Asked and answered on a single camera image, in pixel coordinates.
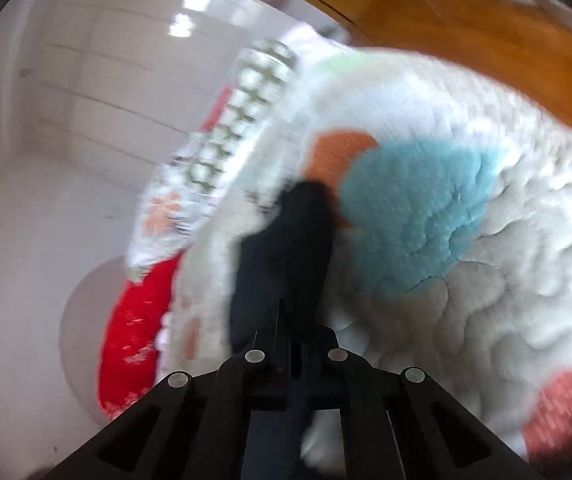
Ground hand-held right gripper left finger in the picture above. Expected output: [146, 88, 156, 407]
[53, 350, 288, 480]

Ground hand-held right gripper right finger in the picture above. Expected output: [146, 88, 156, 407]
[293, 329, 542, 480]

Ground black pants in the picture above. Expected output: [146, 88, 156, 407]
[228, 180, 339, 480]

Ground long red pillow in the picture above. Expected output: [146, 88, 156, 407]
[97, 252, 187, 421]

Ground heart-printed white quilt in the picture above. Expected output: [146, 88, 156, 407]
[158, 47, 572, 476]

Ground floral white pillow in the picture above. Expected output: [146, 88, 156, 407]
[128, 145, 252, 273]

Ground green patterned bolster pillow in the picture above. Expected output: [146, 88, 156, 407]
[186, 39, 301, 198]

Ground small red pillow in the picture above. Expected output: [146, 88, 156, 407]
[208, 86, 237, 133]

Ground glossy white wardrobe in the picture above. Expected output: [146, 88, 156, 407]
[11, 0, 327, 191]

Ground wooden door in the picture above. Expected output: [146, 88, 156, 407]
[216, 0, 572, 153]

